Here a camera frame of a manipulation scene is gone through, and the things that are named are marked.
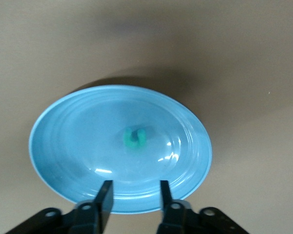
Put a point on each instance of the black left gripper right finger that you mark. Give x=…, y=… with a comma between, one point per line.
x=175, y=219

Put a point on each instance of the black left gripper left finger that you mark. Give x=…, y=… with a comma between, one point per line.
x=88, y=219

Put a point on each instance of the teal foam letter c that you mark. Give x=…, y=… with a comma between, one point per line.
x=133, y=145

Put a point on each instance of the blue plate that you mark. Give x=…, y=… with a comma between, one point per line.
x=75, y=146

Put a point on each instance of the brown table cover sheet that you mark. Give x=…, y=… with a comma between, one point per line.
x=63, y=48

